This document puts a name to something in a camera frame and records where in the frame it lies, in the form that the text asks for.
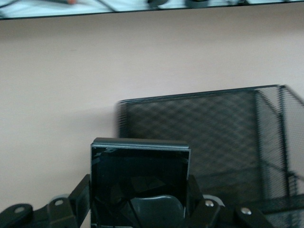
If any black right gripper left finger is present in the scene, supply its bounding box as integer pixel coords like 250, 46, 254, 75
0, 174, 92, 228

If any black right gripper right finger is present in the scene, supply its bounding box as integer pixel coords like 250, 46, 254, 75
187, 176, 274, 228

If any black flip phone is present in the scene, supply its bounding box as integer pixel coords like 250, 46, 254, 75
90, 137, 191, 228

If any black mesh two-tier tray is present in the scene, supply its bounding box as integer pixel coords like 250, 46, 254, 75
117, 84, 304, 228

